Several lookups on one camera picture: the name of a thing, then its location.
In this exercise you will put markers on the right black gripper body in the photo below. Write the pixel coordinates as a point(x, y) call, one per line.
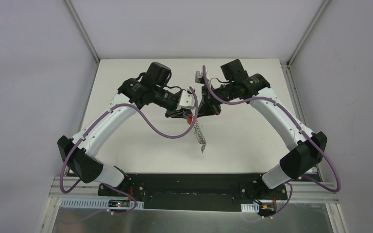
point(208, 106)

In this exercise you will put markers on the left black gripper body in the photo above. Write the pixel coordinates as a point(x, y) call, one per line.
point(180, 110)

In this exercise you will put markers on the silver key with red tag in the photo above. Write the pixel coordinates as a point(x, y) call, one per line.
point(190, 119)

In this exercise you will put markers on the metal disc keyring with rings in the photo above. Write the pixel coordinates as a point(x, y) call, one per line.
point(199, 135)

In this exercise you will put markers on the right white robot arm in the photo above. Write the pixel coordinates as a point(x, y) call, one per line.
point(305, 146)

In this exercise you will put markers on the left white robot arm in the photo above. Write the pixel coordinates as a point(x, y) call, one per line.
point(79, 152)

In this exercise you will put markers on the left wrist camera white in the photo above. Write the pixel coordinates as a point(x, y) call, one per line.
point(186, 100)

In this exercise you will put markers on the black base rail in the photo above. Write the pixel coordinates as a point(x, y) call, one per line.
point(223, 192)

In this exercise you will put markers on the right white cable duct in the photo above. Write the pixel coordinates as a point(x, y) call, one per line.
point(250, 208)

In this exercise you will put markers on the aluminium frame rail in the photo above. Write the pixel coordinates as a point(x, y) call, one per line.
point(302, 192)

